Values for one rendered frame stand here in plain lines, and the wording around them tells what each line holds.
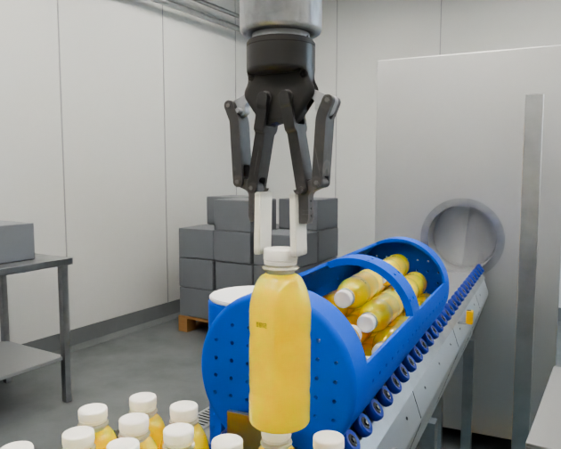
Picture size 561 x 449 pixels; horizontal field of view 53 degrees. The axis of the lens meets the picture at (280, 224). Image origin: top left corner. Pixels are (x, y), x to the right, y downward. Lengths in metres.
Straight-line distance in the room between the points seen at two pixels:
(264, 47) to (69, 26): 4.39
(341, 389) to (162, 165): 4.74
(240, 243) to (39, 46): 2.13
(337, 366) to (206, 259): 4.09
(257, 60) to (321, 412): 0.57
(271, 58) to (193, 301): 4.54
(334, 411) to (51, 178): 3.98
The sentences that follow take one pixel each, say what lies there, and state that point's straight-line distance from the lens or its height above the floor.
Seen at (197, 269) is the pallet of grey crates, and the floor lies 0.58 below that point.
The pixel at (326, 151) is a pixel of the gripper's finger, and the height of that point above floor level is 1.45.
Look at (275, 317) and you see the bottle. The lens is 0.62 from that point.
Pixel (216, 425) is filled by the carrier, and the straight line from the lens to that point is 1.88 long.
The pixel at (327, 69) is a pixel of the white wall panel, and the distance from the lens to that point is 6.62.
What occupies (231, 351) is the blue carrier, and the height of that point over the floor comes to 1.13.
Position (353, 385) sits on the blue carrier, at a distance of 0.91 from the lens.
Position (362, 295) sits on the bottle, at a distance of 1.27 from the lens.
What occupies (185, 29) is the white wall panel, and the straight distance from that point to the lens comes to 5.96.
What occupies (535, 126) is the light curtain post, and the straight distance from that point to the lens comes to 2.22.
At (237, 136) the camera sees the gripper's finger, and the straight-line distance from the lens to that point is 0.65.
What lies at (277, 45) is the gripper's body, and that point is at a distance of 0.61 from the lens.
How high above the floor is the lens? 1.43
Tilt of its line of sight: 5 degrees down
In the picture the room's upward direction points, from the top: straight up
